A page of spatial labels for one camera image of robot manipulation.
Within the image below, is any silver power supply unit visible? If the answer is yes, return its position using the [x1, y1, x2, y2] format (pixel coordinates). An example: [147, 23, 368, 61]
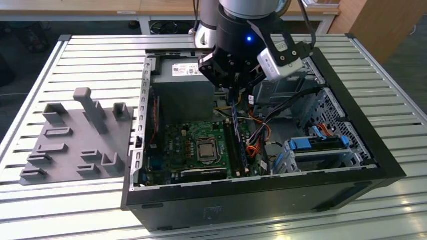
[151, 56, 222, 125]

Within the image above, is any perforated metal drive cage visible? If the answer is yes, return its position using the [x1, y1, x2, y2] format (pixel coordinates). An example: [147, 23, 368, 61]
[286, 87, 381, 173]

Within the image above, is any CPU socket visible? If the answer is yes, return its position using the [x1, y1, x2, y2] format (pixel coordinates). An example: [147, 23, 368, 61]
[194, 136, 222, 166]

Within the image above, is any green motherboard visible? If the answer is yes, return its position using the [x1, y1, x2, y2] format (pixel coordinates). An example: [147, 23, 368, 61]
[143, 117, 265, 186]

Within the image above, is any wooden cabinet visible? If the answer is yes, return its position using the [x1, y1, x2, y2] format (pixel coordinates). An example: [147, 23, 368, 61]
[329, 0, 427, 65]

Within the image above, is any silver CPU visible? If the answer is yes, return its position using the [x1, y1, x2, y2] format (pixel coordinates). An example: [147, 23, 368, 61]
[199, 144, 217, 161]

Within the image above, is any hard disk in blue carrier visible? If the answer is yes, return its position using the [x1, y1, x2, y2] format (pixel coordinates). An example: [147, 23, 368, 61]
[286, 136, 352, 152]

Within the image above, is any wooden top desk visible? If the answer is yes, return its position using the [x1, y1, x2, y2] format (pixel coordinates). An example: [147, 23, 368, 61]
[0, 0, 342, 36]

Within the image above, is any graphics card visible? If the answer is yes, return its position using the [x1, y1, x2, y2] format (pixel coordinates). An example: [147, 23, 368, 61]
[179, 166, 229, 181]

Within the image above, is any black PC case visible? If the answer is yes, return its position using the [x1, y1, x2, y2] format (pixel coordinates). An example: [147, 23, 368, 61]
[121, 33, 408, 232]

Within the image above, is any grey parts rack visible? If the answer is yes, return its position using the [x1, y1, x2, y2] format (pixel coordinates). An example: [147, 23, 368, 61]
[19, 87, 137, 186]

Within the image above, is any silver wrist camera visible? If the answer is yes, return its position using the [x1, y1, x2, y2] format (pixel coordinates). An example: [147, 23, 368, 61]
[257, 46, 308, 84]

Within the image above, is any black camera cable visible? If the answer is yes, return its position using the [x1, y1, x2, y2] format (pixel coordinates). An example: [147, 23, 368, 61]
[298, 0, 318, 51]

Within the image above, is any blue wire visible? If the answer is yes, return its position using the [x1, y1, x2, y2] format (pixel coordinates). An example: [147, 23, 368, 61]
[312, 125, 329, 140]

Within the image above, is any red orange yellow wire bundle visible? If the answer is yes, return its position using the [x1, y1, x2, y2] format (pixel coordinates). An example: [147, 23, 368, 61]
[246, 146, 264, 160]

